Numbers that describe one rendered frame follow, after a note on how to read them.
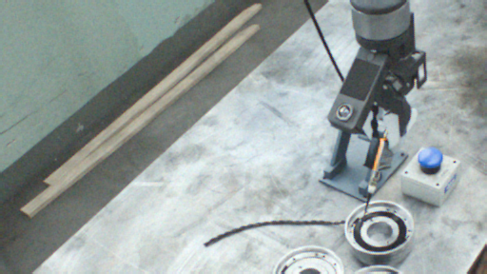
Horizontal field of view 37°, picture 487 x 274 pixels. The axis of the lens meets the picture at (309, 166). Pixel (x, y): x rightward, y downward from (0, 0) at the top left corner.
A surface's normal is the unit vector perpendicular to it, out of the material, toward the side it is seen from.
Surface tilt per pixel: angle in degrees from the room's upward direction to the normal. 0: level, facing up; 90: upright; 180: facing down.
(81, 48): 90
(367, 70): 32
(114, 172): 0
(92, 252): 0
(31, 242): 0
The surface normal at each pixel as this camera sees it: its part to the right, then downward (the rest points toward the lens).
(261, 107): -0.14, -0.70
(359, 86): -0.41, -0.26
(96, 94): 0.81, 0.33
